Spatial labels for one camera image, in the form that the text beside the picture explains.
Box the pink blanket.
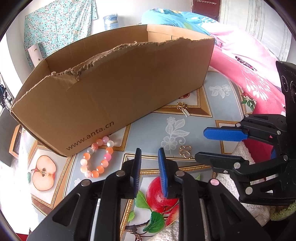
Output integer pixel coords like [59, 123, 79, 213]
[208, 34, 287, 163]

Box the blue floral quilt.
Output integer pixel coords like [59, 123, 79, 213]
[141, 8, 219, 36]

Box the white fluffy cloth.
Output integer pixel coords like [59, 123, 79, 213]
[215, 141, 278, 227]

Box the gold brooch with chain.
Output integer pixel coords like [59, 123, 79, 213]
[177, 102, 190, 117]

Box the floral patterned tablecloth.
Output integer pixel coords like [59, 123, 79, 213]
[9, 67, 258, 241]

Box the brown cardboard box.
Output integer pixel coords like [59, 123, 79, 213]
[10, 25, 215, 157]

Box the orange pink bead bracelet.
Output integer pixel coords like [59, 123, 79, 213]
[79, 136, 115, 178]

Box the green floral hanging cloth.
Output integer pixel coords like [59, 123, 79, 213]
[23, 0, 98, 68]

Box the gold butterfly brooch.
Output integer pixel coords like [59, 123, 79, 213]
[179, 145, 193, 159]

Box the blue white cup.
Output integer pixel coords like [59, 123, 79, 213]
[103, 14, 119, 30]

